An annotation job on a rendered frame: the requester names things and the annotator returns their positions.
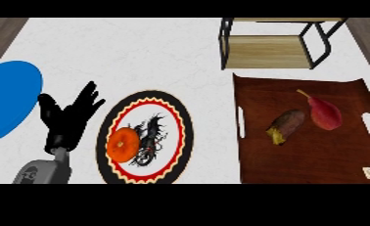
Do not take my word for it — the orange fruit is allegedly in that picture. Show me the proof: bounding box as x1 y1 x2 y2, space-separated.
105 127 142 164

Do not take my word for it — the patterned round plate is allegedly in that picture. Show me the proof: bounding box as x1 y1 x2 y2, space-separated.
95 89 197 185

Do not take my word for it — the red pear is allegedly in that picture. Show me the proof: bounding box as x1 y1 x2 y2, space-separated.
295 88 343 131

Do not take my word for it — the black framed wooden tiered shelf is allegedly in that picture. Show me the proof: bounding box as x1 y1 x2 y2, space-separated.
218 17 349 71

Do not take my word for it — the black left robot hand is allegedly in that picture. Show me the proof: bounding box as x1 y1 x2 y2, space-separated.
36 80 107 153

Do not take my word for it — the brown wooden tray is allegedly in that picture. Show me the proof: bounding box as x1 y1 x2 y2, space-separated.
231 72 370 185

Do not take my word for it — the brown sweet potato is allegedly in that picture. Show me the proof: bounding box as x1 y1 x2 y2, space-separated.
265 109 306 146

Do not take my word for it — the blue plate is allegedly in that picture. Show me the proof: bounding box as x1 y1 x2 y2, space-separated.
0 60 45 139

